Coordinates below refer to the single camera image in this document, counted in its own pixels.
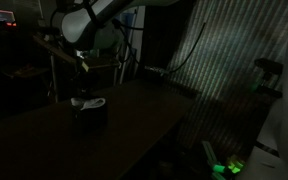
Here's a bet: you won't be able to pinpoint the small wooden table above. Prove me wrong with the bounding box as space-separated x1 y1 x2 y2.
81 57 122 86

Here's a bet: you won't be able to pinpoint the black cable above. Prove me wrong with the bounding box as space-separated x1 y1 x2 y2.
145 21 208 75

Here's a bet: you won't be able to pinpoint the black basket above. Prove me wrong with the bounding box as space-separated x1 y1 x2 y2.
71 97 109 133

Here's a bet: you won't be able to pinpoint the black camera on stand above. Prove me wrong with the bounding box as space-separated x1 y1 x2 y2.
253 57 284 100

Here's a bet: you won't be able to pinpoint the long wooden plank table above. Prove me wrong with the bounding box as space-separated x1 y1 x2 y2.
33 34 82 104

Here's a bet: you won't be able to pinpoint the white bulky object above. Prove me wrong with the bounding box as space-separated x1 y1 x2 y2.
237 0 288 180

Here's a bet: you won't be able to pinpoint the white towel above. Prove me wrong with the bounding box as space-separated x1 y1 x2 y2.
71 96 107 111

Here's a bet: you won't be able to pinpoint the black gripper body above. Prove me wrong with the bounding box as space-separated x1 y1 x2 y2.
75 49 94 86

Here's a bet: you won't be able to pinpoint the glowing green objects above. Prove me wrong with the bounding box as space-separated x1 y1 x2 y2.
202 140 246 179

